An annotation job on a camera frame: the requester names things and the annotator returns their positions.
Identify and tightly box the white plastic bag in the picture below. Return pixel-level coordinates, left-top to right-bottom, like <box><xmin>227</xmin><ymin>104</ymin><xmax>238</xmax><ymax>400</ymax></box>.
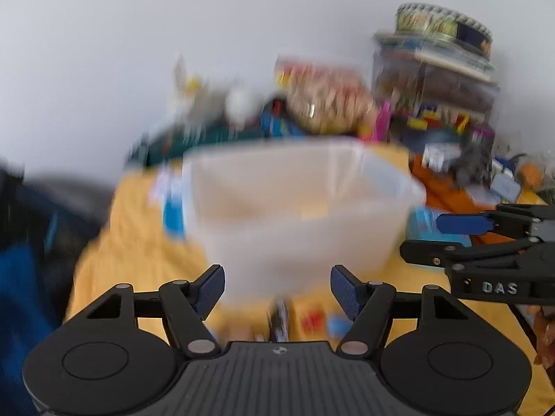
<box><xmin>171</xmin><ymin>54</ymin><xmax>230</xmax><ymax>122</ymax></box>

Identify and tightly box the small red toy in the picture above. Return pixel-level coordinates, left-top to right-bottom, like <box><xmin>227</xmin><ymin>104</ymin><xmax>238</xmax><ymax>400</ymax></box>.
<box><xmin>299</xmin><ymin>307</ymin><xmax>324</xmax><ymax>334</ymax></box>

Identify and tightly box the dark green tissue box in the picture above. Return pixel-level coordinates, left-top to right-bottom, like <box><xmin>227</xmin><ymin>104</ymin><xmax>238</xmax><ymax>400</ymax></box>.
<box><xmin>130</xmin><ymin>121</ymin><xmax>270</xmax><ymax>167</ymax></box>

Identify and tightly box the yellow cloth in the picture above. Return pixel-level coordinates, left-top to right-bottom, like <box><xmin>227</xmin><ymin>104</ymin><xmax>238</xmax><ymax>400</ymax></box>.
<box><xmin>65</xmin><ymin>143</ymin><xmax>555</xmax><ymax>416</ymax></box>

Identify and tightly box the pink plastic bag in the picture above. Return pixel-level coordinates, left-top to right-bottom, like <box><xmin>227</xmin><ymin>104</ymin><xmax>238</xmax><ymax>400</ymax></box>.
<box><xmin>360</xmin><ymin>99</ymin><xmax>393</xmax><ymax>141</ymax></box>

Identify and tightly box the white plastic bin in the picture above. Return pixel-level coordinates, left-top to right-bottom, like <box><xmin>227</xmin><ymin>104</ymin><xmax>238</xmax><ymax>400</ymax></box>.
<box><xmin>182</xmin><ymin>136</ymin><xmax>428</xmax><ymax>304</ymax></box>

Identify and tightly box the blue carton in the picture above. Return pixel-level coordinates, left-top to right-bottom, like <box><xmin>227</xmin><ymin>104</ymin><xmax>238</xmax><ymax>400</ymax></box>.
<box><xmin>408</xmin><ymin>208</ymin><xmax>471</xmax><ymax>243</ymax></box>

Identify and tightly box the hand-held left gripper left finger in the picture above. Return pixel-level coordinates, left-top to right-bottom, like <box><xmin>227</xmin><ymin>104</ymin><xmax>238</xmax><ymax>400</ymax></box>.
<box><xmin>65</xmin><ymin>264</ymin><xmax>225</xmax><ymax>359</ymax></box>

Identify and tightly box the beige fuzzy blanket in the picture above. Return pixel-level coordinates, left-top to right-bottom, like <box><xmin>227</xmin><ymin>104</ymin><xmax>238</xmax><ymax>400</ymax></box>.
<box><xmin>531</xmin><ymin>303</ymin><xmax>555</xmax><ymax>367</ymax></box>

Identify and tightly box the dark blue fabric bag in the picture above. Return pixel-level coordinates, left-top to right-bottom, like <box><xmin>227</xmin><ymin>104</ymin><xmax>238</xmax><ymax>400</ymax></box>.
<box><xmin>0</xmin><ymin>165</ymin><xmax>113</xmax><ymax>416</ymax></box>

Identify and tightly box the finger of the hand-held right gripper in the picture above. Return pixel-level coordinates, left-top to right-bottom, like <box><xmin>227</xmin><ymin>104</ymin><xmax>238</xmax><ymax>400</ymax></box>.
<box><xmin>400</xmin><ymin>238</ymin><xmax>543</xmax><ymax>269</ymax></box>
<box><xmin>437</xmin><ymin>205</ymin><xmax>555</xmax><ymax>241</ymax></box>

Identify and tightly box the small milk carton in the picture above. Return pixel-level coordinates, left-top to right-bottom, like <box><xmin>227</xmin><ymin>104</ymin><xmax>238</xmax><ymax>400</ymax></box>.
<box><xmin>492</xmin><ymin>162</ymin><xmax>521</xmax><ymax>202</ymax></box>

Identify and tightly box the round cookie tin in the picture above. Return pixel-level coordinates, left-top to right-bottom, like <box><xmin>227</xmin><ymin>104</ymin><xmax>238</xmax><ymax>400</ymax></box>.
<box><xmin>394</xmin><ymin>2</ymin><xmax>494</xmax><ymax>59</ymax></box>

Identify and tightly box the blue white packet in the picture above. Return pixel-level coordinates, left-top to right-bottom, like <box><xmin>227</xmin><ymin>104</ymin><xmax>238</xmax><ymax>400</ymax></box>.
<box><xmin>150</xmin><ymin>165</ymin><xmax>189</xmax><ymax>239</ymax></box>

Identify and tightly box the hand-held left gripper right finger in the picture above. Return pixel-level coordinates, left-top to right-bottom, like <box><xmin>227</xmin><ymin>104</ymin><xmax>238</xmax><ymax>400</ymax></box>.
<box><xmin>330</xmin><ymin>265</ymin><xmax>490</xmax><ymax>358</ymax></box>

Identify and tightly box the clear plastic box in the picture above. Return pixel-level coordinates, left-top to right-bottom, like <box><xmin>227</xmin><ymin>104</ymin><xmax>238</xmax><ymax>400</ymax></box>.
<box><xmin>372</xmin><ymin>35</ymin><xmax>501</xmax><ymax>139</ymax></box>

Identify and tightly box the snack bag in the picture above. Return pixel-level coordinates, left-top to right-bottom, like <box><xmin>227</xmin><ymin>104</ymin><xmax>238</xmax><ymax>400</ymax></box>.
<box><xmin>274</xmin><ymin>56</ymin><xmax>378</xmax><ymax>135</ymax></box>

